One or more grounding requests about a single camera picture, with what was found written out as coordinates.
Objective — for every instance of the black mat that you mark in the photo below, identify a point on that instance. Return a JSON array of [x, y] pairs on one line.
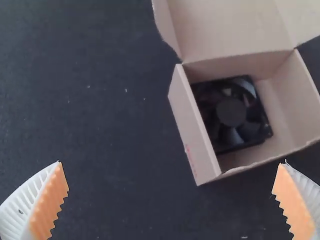
[[87, 100]]

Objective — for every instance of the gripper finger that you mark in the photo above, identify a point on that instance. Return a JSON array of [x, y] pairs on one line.
[[35, 207], [300, 205]]

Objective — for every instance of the black square fan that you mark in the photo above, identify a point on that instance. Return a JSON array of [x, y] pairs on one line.
[[230, 112]]

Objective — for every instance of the cardboard box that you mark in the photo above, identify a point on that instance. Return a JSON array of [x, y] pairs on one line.
[[190, 125]]

